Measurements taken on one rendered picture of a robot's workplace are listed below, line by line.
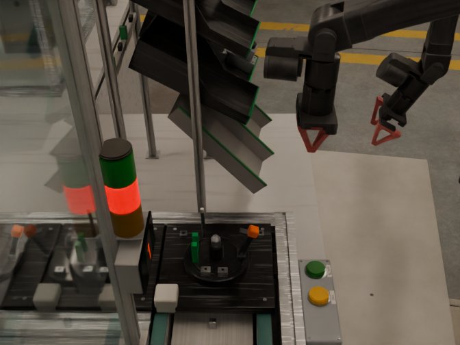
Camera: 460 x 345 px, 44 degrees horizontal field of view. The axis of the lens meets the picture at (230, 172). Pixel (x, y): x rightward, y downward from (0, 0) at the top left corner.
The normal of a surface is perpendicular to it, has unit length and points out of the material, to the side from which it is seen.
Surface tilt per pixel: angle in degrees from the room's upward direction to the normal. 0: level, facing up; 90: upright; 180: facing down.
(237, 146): 45
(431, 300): 0
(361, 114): 0
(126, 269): 90
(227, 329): 0
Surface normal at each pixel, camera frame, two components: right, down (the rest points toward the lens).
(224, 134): 0.68, -0.47
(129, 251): -0.02, -0.78
